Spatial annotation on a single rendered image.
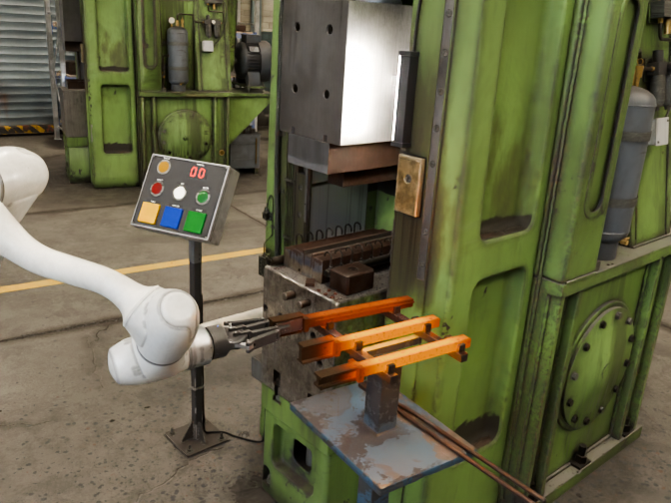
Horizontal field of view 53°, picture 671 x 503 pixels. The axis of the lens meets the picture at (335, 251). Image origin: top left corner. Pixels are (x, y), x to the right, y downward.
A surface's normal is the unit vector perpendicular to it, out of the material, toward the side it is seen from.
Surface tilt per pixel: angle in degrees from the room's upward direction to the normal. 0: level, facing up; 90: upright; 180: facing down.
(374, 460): 0
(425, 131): 90
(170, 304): 51
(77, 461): 0
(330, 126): 90
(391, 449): 0
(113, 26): 89
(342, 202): 90
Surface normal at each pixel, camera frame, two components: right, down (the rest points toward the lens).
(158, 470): 0.06, -0.94
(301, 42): -0.76, 0.18
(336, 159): 0.65, 0.29
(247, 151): 0.44, 0.32
